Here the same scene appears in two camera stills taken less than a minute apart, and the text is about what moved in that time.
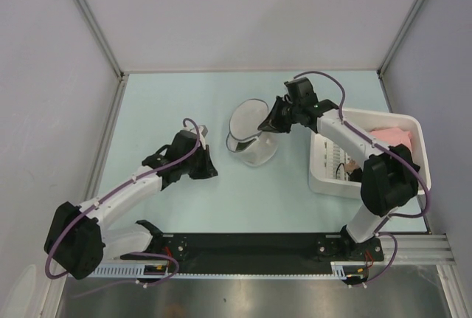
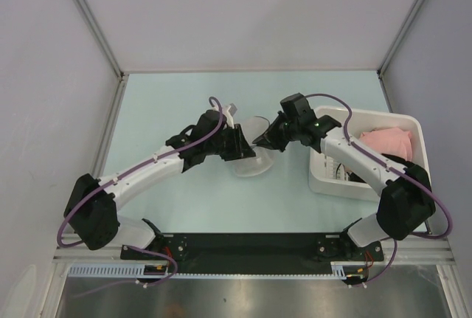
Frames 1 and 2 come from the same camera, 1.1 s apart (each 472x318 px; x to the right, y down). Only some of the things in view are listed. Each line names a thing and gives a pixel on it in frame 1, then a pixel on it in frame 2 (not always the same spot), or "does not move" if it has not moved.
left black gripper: x=208 y=170 → x=240 y=149
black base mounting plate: x=260 y=252 does not move
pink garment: x=392 y=136 does not move
